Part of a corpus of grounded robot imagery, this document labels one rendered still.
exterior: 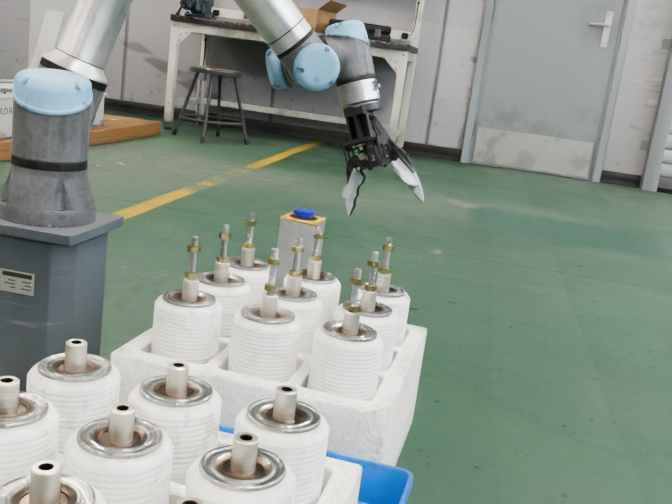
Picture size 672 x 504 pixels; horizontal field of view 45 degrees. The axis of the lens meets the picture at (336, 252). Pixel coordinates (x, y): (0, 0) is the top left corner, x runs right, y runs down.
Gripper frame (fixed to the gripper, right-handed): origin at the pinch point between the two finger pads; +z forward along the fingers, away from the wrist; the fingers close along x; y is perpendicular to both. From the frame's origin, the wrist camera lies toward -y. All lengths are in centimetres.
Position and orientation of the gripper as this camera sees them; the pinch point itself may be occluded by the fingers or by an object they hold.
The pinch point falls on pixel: (387, 209)
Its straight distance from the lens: 155.6
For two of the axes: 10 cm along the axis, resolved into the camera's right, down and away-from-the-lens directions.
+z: 2.1, 9.7, 1.0
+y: -3.6, 1.7, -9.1
